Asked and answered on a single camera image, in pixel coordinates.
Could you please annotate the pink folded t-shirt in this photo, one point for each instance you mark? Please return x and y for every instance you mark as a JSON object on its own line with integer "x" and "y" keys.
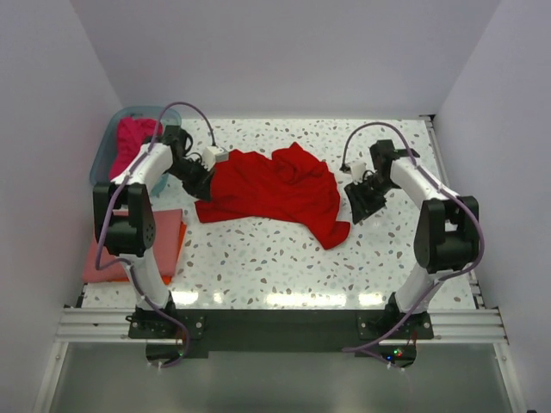
{"x": 164, "y": 249}

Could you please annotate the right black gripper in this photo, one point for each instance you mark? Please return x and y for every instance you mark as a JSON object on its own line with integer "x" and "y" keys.
{"x": 365, "y": 196}

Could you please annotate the teal plastic bin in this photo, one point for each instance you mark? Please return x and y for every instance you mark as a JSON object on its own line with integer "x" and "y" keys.
{"x": 106, "y": 153}

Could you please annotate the aluminium frame rail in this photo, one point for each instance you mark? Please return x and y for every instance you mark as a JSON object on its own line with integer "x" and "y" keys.
{"x": 450, "y": 326}

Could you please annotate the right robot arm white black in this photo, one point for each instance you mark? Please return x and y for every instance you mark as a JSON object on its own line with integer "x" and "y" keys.
{"x": 447, "y": 241}

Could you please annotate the orange folded t-shirt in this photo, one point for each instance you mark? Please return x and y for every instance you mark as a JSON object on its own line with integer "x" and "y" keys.
{"x": 167, "y": 277}

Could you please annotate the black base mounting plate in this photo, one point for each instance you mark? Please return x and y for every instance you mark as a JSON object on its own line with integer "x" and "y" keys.
{"x": 195, "y": 334}

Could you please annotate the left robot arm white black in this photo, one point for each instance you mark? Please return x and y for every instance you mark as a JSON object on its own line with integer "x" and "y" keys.
{"x": 125, "y": 226}

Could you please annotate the red t-shirt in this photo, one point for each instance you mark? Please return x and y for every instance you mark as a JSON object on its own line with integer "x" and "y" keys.
{"x": 292, "y": 185}

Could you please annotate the magenta crumpled t-shirt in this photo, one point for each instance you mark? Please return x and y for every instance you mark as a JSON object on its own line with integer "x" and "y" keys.
{"x": 130, "y": 135}

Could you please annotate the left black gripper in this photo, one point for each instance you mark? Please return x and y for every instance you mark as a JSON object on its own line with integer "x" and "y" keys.
{"x": 201, "y": 185}

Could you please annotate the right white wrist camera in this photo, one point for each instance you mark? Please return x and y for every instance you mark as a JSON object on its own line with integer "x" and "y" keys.
{"x": 356, "y": 170}

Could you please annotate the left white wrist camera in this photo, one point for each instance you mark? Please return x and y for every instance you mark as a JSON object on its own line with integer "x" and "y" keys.
{"x": 212, "y": 155}

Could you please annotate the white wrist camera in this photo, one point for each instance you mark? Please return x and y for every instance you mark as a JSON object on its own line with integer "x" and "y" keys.
{"x": 356, "y": 170}
{"x": 212, "y": 155}

